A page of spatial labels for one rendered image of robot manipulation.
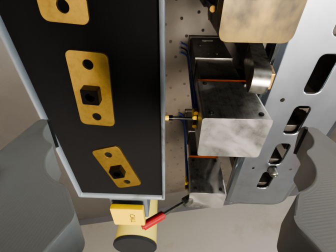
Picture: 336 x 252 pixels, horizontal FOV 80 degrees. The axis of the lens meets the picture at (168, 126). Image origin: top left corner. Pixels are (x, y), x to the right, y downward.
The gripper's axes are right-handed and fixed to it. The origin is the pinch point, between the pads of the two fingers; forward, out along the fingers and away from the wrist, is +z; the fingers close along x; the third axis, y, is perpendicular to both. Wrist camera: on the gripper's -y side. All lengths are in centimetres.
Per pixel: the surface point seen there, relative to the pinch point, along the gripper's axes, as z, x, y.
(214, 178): 27.2, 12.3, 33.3
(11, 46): 8.4, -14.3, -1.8
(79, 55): 8.3, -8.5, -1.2
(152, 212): 113, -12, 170
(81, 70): 8.5, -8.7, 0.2
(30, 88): 8.7, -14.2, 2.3
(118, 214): 12.5, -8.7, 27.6
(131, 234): 88, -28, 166
